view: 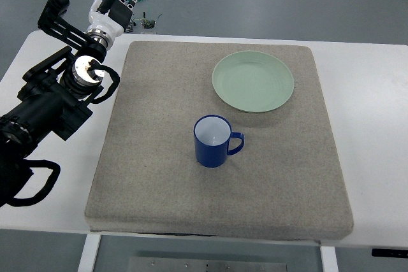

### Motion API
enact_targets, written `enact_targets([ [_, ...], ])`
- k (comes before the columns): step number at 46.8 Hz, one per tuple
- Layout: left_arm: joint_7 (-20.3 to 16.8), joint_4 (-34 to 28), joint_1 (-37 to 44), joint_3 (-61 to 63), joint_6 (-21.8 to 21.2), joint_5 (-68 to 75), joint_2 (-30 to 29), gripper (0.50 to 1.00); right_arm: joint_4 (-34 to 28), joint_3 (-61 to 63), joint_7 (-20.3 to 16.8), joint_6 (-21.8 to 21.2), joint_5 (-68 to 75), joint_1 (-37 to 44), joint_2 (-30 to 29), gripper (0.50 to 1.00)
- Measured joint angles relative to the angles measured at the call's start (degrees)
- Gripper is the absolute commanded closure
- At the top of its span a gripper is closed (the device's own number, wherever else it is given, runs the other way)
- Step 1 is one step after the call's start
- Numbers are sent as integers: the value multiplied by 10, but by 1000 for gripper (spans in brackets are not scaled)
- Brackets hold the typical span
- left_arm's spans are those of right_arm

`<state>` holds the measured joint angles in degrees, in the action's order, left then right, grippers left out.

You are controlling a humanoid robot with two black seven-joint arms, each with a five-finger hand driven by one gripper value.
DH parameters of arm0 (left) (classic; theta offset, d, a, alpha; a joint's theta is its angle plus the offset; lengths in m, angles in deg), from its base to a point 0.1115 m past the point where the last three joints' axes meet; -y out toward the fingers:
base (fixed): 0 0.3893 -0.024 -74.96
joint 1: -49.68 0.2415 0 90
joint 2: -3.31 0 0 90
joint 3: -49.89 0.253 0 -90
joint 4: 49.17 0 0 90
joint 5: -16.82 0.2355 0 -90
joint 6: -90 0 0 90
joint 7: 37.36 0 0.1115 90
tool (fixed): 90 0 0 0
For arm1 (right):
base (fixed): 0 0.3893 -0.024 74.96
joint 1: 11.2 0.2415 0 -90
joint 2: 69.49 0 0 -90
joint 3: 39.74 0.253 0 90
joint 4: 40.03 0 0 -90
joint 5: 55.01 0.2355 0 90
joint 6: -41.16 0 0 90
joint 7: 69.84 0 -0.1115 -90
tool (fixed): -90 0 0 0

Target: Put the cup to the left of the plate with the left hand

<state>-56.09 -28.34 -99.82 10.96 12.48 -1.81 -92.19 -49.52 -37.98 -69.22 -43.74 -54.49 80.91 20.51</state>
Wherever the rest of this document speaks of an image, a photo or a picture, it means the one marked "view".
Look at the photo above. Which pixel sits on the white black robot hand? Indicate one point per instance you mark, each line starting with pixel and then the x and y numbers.
pixel 109 19

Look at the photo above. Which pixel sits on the blue enamel mug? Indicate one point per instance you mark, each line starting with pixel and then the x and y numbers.
pixel 214 141

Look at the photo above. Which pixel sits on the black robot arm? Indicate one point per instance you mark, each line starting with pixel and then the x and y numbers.
pixel 55 98

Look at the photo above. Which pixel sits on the light green plate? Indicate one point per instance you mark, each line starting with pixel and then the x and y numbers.
pixel 253 81

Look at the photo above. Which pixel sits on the small electronic parts pile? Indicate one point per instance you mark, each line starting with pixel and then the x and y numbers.
pixel 144 22

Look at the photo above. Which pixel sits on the grey fabric mat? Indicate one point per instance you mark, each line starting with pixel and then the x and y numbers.
pixel 179 160

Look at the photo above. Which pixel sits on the black table control panel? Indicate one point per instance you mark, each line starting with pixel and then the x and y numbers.
pixel 390 253

